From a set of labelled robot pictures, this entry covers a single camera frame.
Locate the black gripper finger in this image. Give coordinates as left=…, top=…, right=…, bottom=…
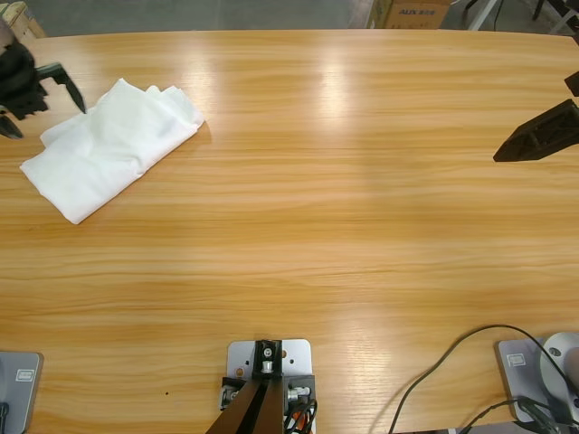
left=491, top=99, right=579, bottom=164

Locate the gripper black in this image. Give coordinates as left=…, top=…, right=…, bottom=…
left=0, top=42, right=89, bottom=140

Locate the white t-shirt with black logo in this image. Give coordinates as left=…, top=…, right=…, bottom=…
left=19, top=78, right=205, bottom=225

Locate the wooden crate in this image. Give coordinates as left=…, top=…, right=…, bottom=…
left=0, top=0, right=46, bottom=42

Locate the AUX cardboard box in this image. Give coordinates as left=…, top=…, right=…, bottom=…
left=384, top=0, right=453, bottom=31

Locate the patterned cardboard box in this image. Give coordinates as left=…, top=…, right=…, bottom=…
left=365, top=0, right=394, bottom=29

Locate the black metal frame leg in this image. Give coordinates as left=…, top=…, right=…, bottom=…
left=531, top=0, right=579, bottom=36

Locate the grey metal frame leg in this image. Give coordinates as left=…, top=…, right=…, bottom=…
left=468, top=0, right=506, bottom=32

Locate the long looping black cable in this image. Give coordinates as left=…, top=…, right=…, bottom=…
left=392, top=323, right=579, bottom=434

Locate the arm grey base plate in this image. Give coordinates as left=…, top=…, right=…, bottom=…
left=0, top=351, right=45, bottom=434
left=492, top=331, right=579, bottom=424

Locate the black cable with plug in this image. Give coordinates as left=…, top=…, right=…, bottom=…
left=445, top=392, right=579, bottom=434

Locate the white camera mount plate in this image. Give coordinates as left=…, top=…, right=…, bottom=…
left=225, top=338, right=316, bottom=410

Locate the black corner bracket with bolt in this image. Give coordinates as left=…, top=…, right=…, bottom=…
left=284, top=374, right=318, bottom=408
left=220, top=374, right=248, bottom=411

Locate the orange and black wire bundle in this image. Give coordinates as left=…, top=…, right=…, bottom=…
left=282, top=400, right=323, bottom=434

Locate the dark camera post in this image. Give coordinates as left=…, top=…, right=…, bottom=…
left=205, top=338, right=290, bottom=434

